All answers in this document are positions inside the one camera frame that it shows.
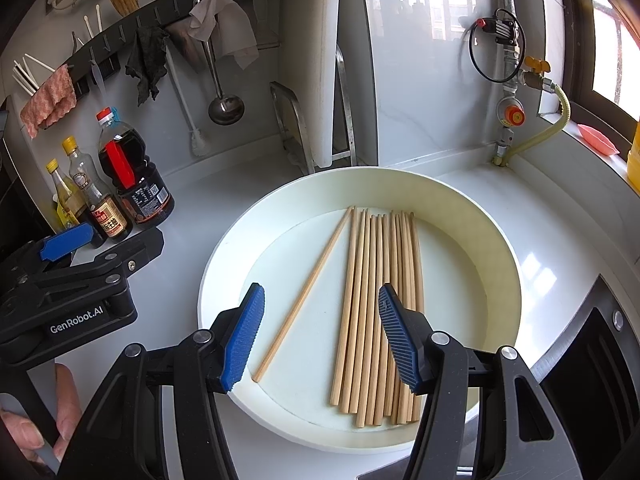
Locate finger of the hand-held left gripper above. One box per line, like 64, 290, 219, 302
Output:
10, 222, 98, 274
65, 228, 166, 287

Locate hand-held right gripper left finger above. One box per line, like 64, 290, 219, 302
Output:
57, 282, 266, 480

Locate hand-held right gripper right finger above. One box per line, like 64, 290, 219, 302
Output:
377, 283, 583, 480

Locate bunch of wooden chopsticks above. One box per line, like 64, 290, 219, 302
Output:
329, 208, 426, 428

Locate wooden chopstick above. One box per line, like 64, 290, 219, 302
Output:
252, 205, 356, 383

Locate cream round basin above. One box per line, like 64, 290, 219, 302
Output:
197, 167, 523, 456

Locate person's left hand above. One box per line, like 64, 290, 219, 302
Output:
0, 362, 83, 463

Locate slim dark oil bottle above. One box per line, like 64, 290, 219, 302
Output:
46, 159, 93, 232

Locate clear soy sauce bottle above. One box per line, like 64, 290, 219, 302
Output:
62, 136, 133, 243

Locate dark appliance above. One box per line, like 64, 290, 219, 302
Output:
0, 105, 56, 253

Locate pink dish cloth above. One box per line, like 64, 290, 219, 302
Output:
19, 64, 77, 140

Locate white hanging plastic utensil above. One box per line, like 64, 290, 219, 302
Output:
91, 60, 109, 107

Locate white plastic stick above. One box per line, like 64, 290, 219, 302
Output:
22, 54, 57, 73
12, 60, 38, 97

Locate metal ladle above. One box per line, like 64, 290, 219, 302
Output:
200, 40, 246, 126

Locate black cloth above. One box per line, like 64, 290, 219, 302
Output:
125, 25, 171, 107

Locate metal cutting board rack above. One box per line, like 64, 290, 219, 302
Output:
270, 45, 358, 176

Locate white cloth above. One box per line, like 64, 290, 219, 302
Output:
189, 0, 260, 71

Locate grey regulator with orange knob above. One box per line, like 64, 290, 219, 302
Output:
494, 94, 526, 128

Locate white cutting board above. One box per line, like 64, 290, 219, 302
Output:
277, 0, 343, 170

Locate pink plastic dish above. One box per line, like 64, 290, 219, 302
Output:
577, 122, 620, 155

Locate yellow plastic container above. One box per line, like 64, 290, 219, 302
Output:
626, 120, 640, 191

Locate red and black gas device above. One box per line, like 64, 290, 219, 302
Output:
475, 9, 521, 47

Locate window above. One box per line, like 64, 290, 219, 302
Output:
552, 0, 640, 123

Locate large red-handled sauce jug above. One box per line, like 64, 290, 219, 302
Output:
96, 106, 176, 231

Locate black wall hook rail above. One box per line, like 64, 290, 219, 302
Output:
65, 0, 273, 100

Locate yellow gas hose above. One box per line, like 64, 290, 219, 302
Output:
492, 80, 572, 167

